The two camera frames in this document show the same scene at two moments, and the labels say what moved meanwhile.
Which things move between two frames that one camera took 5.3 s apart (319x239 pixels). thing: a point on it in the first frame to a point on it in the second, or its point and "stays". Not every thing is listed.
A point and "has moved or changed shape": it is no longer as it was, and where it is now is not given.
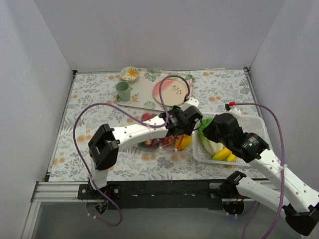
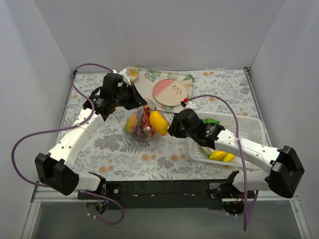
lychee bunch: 169,140 has moved or changed shape
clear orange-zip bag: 172,143 has moved or changed shape
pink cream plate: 174,92 stays
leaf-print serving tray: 142,88 stays
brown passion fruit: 152,143 has moved or changed shape
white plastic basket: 255,143 stays
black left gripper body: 181,132 to 133,95
